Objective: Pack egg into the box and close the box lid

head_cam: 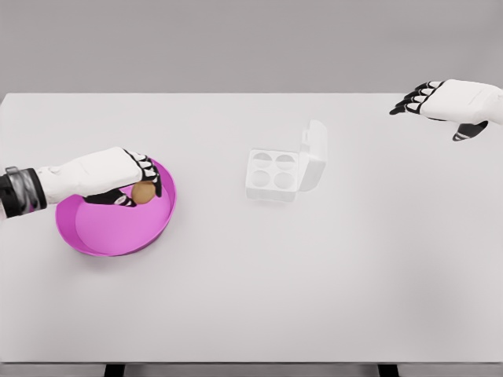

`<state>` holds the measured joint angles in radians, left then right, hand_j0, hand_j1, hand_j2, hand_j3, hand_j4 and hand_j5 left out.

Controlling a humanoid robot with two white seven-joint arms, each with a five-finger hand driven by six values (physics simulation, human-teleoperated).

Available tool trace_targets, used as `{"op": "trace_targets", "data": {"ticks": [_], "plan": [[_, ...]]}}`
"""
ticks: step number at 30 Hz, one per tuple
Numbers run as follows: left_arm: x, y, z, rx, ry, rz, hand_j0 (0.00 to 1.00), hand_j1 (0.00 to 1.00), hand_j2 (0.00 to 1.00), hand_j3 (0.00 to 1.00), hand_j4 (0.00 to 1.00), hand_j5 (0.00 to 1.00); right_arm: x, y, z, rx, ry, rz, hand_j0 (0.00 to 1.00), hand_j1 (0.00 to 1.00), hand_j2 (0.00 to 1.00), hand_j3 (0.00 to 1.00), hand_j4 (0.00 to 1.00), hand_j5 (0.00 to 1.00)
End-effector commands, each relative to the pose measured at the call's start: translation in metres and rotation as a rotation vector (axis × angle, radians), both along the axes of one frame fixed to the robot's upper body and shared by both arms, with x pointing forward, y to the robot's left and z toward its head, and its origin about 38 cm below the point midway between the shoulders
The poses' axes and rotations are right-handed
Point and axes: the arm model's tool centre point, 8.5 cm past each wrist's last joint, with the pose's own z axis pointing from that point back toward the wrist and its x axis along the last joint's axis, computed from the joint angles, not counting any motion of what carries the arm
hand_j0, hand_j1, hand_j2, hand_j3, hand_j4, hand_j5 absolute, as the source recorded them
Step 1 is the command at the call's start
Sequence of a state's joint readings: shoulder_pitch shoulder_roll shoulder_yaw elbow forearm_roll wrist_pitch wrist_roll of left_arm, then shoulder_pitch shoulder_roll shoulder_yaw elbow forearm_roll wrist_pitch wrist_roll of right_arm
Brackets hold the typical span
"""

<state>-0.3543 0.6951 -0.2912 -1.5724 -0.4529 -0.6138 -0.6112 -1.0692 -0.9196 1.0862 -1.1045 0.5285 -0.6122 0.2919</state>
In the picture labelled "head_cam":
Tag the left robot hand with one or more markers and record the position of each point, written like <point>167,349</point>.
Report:
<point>114,169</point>

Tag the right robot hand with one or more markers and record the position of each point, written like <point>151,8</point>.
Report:
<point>452,100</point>

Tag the brown egg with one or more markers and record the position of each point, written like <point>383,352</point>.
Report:
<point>142,192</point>

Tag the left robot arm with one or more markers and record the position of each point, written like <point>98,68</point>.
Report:
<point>35,187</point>

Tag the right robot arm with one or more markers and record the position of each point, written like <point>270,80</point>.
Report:
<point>498,105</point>

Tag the white egg box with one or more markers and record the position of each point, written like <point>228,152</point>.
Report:
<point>287,165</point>

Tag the pink round bowl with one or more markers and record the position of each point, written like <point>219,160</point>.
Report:
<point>118,224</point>

